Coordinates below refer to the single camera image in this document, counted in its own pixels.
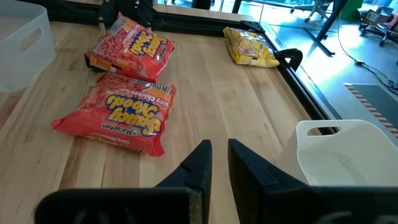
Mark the green bin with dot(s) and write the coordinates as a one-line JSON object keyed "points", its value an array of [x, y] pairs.
{"points": [[357, 7]]}

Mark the clear plastic bin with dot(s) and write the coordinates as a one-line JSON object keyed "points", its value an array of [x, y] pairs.
{"points": [[18, 62]]}

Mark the red Saucy Noods noodle pack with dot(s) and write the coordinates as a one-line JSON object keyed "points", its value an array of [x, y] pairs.
{"points": [[136, 46], [124, 118]]}

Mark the white opaque plastic bin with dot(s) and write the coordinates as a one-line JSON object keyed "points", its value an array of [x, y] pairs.
{"points": [[342, 161]]}

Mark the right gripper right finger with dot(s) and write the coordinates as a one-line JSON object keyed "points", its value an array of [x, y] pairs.
{"points": [[255, 193]]}

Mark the black aluminium table frame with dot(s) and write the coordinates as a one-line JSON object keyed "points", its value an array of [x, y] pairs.
{"points": [[192, 25]]}

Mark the yellow Maruchan noodle pack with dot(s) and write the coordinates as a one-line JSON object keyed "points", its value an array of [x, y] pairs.
{"points": [[248, 46]]}

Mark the grey office chair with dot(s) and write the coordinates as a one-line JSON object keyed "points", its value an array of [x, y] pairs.
{"points": [[382, 31]]}

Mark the black table clamp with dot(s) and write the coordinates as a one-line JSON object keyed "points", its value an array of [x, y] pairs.
{"points": [[290, 56]]}

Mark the black office desk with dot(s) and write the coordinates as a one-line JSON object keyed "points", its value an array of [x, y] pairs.
{"points": [[329, 21]]}

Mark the black office chair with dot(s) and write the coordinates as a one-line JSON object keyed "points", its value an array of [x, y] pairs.
{"points": [[314, 7]]}

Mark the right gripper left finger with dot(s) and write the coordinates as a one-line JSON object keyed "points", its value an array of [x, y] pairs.
{"points": [[192, 180]]}

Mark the hazard-striped black floor mat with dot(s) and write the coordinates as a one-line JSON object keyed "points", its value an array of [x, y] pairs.
{"points": [[379, 102]]}

